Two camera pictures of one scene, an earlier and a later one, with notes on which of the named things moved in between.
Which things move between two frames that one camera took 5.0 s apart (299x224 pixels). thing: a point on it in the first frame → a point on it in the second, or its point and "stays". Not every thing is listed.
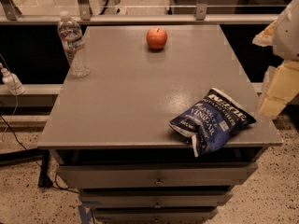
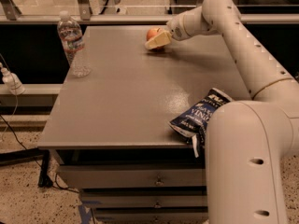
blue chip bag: (212, 122) stays
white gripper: (287, 35) → (176, 29)
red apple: (156, 37) stays
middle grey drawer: (155, 200) stays
